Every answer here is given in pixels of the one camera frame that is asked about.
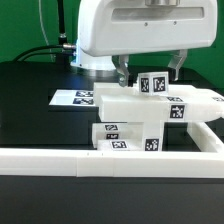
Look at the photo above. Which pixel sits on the flat white tag plate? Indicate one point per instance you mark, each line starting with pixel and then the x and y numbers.
pixel 81 98

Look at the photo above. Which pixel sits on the white chair seat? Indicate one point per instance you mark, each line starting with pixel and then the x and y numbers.
pixel 150 135

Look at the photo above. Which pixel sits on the white chair back frame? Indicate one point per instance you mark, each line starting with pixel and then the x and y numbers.
pixel 184 103

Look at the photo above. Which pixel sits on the white tagged nut cube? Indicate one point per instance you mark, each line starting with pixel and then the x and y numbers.
pixel 153 83

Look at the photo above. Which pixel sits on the white U-shaped obstacle frame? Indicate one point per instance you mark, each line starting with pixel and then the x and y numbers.
pixel 207 162

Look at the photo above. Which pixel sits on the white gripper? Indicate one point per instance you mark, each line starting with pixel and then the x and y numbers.
pixel 124 27

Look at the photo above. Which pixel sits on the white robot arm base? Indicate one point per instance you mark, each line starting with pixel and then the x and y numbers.
pixel 93 66

